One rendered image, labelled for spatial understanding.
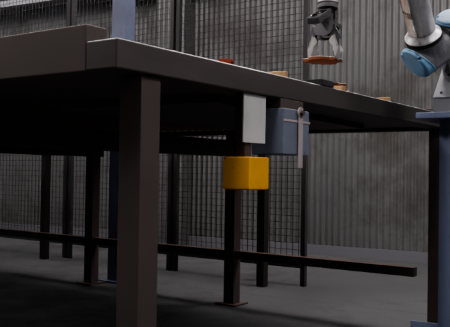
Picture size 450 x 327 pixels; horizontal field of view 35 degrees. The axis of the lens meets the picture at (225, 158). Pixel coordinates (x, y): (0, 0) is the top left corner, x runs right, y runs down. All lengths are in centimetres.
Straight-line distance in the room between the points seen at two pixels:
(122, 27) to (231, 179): 268
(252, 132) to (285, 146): 12
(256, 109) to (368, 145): 397
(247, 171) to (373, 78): 409
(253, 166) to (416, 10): 82
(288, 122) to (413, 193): 379
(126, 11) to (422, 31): 239
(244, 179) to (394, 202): 399
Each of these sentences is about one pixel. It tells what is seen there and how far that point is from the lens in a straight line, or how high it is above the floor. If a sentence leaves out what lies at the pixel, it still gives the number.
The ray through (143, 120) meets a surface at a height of 76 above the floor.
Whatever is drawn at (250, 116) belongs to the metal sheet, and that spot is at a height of 80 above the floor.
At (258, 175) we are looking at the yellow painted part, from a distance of 172.
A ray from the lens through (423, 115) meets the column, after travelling 244.
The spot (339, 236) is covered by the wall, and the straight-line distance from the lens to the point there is 579.
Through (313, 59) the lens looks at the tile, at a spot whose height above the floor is 105.
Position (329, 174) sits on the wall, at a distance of 580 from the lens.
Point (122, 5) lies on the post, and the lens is 433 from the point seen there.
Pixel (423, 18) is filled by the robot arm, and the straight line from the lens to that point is 228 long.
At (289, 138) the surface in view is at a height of 75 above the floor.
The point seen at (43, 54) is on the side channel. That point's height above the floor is 90.
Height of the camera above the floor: 66
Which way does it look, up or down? 1 degrees up
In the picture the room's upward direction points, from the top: 1 degrees clockwise
